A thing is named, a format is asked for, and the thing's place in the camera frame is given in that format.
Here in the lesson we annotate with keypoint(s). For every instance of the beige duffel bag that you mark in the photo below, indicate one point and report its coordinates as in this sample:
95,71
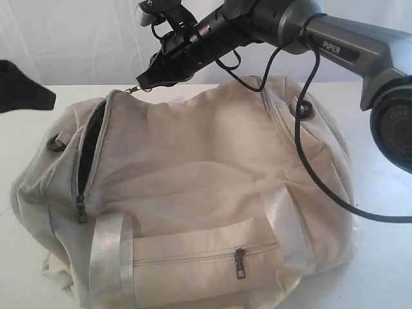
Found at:
199,204

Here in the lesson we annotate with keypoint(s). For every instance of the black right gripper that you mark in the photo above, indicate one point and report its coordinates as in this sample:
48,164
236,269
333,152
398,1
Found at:
180,54

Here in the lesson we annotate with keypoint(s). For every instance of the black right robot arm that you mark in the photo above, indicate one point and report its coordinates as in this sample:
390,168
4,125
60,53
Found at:
380,56

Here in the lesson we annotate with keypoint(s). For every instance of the white backdrop curtain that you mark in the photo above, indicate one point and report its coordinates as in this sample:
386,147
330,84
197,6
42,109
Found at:
101,42

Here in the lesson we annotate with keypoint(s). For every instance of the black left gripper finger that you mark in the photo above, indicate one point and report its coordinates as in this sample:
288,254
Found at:
19,92

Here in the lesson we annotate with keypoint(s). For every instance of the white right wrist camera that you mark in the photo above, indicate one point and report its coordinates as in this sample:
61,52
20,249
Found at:
145,15

